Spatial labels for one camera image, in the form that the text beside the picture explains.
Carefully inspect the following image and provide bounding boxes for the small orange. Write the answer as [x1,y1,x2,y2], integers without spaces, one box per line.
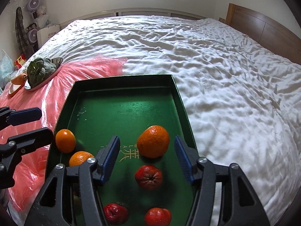
[55,129,76,153]

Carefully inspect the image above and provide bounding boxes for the mandarin orange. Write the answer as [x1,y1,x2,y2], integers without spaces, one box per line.
[69,151,94,167]

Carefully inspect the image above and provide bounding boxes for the red apple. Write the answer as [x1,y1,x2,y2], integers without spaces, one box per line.
[104,203,129,225]
[144,208,172,226]

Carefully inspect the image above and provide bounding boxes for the red apple back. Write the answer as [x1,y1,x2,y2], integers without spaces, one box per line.
[144,208,172,226]

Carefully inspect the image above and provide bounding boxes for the ribbed red tomato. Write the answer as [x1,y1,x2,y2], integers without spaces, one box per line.
[135,165,163,191]

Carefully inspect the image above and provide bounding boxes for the large mandarin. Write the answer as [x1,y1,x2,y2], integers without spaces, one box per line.
[136,125,170,159]

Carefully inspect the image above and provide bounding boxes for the pink plastic sheet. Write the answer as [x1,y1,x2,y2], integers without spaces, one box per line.
[1,56,127,213]

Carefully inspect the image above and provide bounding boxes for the orange-rimmed oval dish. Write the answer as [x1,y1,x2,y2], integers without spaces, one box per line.
[8,82,25,97]

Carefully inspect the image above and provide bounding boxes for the orange carrot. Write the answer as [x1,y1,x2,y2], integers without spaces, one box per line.
[11,73,27,85]

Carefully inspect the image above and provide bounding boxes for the translucent blue plastic bag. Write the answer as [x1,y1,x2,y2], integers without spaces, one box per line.
[0,50,15,90]

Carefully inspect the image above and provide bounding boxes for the red yellow snack box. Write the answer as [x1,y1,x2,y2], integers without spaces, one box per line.
[14,54,26,70]

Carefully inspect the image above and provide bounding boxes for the dark green leafy vegetable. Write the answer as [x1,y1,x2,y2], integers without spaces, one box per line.
[27,58,60,88]

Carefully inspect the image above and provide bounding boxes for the plaid scarf on rack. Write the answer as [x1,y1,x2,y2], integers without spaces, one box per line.
[15,7,35,60]

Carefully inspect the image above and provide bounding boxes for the black-rimmed white plate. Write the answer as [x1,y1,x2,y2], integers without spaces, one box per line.
[24,57,63,91]

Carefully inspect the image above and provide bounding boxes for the lower purple fan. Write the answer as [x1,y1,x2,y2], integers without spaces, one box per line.
[27,29,38,44]

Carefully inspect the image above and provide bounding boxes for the purple fan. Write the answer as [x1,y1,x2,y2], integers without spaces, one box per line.
[27,29,38,44]
[26,0,40,12]

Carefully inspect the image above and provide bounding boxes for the white cardboard box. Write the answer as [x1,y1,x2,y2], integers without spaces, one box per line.
[37,25,60,48]

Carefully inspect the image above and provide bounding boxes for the green shallow tray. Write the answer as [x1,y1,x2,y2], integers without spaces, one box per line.
[55,75,195,225]

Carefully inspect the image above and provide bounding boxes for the white bed quilt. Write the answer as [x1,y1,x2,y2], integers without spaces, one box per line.
[36,16,300,225]

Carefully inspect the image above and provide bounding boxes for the upper purple fan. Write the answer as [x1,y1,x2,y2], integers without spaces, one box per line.
[26,0,40,12]

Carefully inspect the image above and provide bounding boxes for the wooden headboard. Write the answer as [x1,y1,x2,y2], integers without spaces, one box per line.
[219,3,301,64]

